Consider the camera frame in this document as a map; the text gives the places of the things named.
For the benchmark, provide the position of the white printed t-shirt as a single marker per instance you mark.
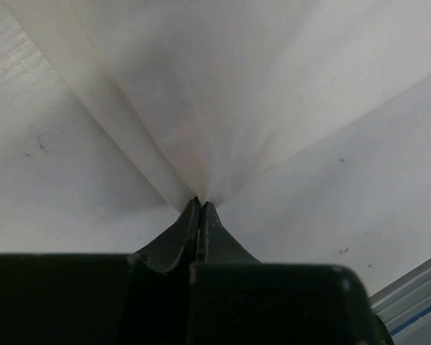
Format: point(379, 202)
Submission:
point(206, 96)

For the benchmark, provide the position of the aluminium front rail frame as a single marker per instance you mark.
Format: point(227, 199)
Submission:
point(405, 301)

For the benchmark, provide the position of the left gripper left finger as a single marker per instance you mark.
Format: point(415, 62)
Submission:
point(176, 244)

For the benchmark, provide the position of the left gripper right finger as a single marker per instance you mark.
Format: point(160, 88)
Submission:
point(217, 245)

